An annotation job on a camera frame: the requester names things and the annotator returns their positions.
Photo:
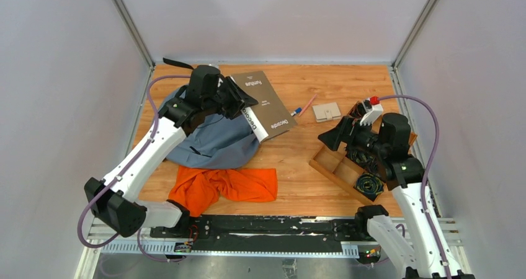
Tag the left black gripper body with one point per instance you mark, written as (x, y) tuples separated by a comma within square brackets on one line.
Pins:
[(230, 97)]

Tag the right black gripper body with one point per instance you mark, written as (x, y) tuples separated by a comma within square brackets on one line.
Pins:
[(363, 139)]

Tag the blue grey backpack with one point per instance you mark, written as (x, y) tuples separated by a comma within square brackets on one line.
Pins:
[(211, 140)]

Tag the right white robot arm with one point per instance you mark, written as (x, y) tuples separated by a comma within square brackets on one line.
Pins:
[(426, 254)]

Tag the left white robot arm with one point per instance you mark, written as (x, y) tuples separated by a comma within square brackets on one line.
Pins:
[(114, 198)]

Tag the wooden compartment tray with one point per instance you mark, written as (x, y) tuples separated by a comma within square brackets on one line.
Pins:
[(366, 177)]

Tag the beige wallet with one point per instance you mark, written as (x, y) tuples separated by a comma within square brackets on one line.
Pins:
[(326, 112)]

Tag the pink pen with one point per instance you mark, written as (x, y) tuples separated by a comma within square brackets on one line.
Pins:
[(307, 105)]

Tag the blue capped white marker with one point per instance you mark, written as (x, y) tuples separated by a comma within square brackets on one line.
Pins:
[(296, 111)]

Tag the orange cloth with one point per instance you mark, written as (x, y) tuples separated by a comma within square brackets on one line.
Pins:
[(197, 189)]

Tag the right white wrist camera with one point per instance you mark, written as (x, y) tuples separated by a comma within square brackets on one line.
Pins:
[(373, 110)]

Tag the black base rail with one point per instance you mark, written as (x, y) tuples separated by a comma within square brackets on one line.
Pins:
[(256, 234)]

